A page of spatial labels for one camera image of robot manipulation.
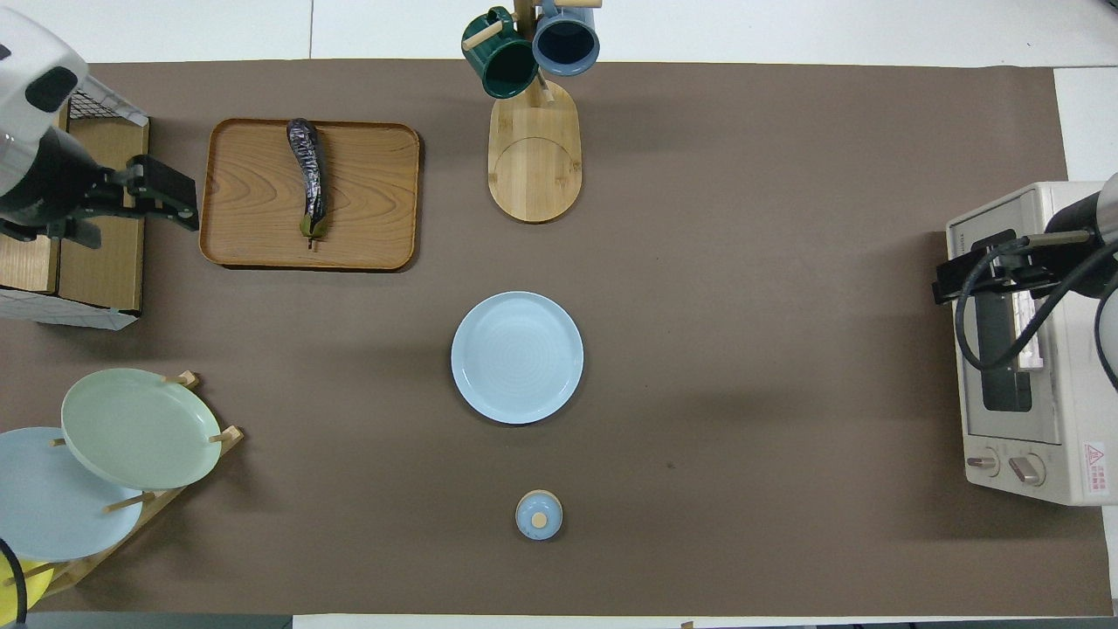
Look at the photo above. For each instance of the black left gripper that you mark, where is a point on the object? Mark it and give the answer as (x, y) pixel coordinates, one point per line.
(61, 192)

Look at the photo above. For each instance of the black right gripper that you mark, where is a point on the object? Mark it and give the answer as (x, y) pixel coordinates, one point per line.
(1073, 223)

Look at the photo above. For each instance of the dark purple eggplant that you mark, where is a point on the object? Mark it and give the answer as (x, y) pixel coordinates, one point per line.
(310, 170)

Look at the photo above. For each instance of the light blue plate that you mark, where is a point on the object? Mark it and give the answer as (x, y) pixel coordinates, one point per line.
(517, 358)

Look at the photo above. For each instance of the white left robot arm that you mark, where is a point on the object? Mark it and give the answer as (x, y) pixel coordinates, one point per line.
(31, 79)

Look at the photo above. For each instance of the cream toaster oven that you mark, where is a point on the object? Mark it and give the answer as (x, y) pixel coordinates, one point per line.
(1083, 419)

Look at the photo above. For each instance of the wooden shelf box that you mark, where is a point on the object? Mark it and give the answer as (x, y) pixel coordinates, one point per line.
(105, 271)

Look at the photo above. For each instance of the wooden serving tray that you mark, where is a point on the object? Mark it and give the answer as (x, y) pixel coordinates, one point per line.
(367, 201)

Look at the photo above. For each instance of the pale green plate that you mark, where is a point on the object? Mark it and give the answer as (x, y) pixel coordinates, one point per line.
(140, 428)

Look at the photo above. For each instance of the brown table mat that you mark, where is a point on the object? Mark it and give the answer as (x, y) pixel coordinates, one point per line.
(742, 349)

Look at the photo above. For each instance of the wooden plate rack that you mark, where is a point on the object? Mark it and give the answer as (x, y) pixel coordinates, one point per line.
(157, 498)

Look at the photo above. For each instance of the blue racked plate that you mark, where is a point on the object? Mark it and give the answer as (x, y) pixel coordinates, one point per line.
(44, 507)

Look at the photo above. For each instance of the dark green ceramic mug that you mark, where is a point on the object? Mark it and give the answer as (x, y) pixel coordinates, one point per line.
(502, 65)

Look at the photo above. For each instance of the wooden mug tree stand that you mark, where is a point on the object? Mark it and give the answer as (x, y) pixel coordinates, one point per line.
(534, 166)

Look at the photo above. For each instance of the yellow plate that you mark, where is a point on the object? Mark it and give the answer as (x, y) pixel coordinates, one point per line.
(35, 585)

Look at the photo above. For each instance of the blue ceramic mug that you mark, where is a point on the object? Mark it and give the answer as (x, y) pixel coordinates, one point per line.
(566, 44)

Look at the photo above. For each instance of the small blue lid wooden knob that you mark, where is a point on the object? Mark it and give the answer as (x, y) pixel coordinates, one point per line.
(539, 517)

